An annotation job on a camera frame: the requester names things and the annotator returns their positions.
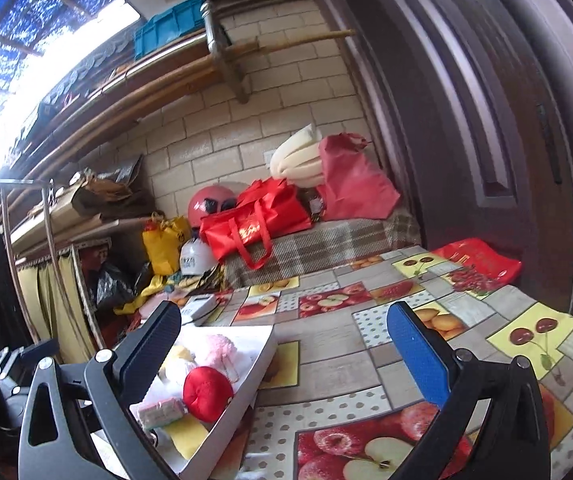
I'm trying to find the plaid covered bench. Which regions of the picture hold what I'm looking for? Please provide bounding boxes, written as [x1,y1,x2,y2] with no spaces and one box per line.
[224,210,422,288]

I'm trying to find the yellow shelf curtain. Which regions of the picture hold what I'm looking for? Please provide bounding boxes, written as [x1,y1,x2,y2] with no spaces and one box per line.
[16,250,97,351]

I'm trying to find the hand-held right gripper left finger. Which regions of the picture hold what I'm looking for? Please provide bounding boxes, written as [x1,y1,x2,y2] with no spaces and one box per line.
[19,300,183,480]

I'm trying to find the bundle of bamboo poles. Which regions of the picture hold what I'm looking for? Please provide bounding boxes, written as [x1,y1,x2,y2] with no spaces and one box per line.
[0,27,357,181]

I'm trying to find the red printed plastic bag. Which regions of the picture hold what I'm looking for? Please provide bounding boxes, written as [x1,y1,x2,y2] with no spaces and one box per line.
[431,240,522,293]

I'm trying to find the pale yellow plush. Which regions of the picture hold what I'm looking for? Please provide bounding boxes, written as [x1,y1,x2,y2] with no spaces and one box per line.
[159,344,198,381]

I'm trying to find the red nonwoven bag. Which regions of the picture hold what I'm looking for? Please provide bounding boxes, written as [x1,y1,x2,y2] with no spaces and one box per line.
[317,132,401,221]

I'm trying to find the red glossy tote bag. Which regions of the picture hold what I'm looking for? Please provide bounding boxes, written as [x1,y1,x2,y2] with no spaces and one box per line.
[200,178,312,270]

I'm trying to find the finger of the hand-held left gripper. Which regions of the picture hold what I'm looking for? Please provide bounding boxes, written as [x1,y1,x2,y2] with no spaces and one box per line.
[16,339,61,368]

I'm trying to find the wooden wall bracket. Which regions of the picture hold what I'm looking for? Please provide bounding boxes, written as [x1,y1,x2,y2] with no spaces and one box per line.
[201,0,252,104]

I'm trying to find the metal clothes rack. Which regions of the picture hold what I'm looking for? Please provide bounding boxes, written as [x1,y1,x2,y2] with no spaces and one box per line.
[0,177,87,351]

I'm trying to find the white metal shelf unit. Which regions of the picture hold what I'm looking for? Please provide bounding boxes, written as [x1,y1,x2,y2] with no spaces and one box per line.
[9,207,152,351]

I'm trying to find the cream foam rolls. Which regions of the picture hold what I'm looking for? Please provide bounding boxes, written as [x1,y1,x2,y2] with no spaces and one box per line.
[269,122,325,183]

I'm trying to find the black plastic bag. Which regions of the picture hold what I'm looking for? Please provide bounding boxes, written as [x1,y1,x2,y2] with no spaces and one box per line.
[96,260,152,311]

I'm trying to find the white cardboard tray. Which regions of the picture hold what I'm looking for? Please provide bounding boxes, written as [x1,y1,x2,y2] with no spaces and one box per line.
[131,325,278,478]

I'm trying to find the dark brown panel door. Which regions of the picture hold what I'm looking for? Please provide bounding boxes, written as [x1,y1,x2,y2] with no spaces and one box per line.
[294,0,573,321]

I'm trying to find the red plush apple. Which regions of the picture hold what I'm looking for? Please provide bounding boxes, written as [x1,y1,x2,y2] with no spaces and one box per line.
[183,366,234,423]

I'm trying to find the pink plush ball keychain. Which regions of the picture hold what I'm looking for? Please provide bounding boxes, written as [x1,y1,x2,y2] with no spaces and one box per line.
[201,335,237,376]

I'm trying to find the blue plastic crate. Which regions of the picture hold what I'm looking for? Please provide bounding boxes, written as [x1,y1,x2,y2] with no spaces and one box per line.
[133,0,204,60]

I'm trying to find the brown paper bags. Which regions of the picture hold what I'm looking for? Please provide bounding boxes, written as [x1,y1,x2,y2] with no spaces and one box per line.
[69,155,154,218]

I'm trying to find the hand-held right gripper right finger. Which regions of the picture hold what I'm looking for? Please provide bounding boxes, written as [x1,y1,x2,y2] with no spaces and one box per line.
[387,301,552,480]

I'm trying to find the yellow shopping bag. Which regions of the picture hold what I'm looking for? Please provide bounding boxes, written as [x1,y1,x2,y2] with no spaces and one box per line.
[142,212,193,277]

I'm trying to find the yellow sponge wedge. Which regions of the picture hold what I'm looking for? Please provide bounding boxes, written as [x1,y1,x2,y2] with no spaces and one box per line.
[169,415,213,461]

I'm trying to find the red helmet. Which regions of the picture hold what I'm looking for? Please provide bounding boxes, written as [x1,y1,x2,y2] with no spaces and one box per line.
[188,184,247,228]

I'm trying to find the white helmet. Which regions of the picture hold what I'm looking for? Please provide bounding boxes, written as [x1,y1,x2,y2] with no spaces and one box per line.
[180,237,217,277]

